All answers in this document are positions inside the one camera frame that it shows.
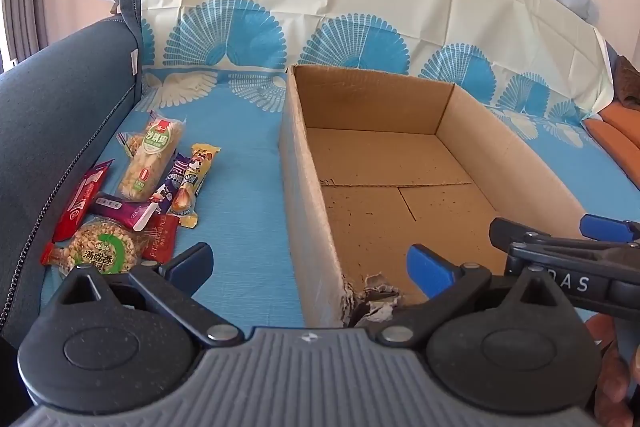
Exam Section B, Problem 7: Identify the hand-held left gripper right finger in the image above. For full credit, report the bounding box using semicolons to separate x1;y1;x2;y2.
375;243;563;350

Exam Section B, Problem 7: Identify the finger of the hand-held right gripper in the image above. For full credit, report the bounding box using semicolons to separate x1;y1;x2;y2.
488;217;640;258
580;214;640;244

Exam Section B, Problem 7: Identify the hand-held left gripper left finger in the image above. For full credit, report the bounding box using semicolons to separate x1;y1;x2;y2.
47;242;246;349

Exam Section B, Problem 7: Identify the red square packet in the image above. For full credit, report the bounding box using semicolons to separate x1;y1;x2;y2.
141;214;181;264

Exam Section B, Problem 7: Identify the yellow snack bar packet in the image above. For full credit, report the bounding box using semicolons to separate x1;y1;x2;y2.
167;143;222;229

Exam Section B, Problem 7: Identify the purple striped candy packet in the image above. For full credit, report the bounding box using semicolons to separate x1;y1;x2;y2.
150;152;193;215

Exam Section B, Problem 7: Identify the purple stick packet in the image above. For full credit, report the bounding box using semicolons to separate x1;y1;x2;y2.
92;192;161;230

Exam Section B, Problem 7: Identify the round peanut cake packet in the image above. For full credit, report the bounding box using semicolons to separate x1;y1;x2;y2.
59;217;143;278

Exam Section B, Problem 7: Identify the pale puffed bar green label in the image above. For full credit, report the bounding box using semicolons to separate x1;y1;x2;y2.
116;112;187;203

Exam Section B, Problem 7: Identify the brown cardboard box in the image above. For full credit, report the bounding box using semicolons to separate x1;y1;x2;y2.
278;63;588;329

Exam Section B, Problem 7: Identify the long red snack packet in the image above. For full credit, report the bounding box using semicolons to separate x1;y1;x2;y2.
52;158;116;244

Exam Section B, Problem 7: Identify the clear round cracker packet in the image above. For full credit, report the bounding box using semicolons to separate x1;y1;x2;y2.
116;131;141;160

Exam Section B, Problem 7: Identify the person's right hand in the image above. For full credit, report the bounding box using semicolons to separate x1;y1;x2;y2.
584;313;640;418

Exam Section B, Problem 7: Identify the orange cushion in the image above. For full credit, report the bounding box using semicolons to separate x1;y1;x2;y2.
582;104;640;188

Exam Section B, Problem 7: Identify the blue white printed sheet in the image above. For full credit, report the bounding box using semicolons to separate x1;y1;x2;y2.
40;0;640;329

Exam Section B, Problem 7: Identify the brown cloth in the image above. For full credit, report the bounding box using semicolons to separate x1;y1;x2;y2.
612;54;640;108

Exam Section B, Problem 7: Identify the blue-grey sofa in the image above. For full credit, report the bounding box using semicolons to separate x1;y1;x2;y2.
0;0;151;343

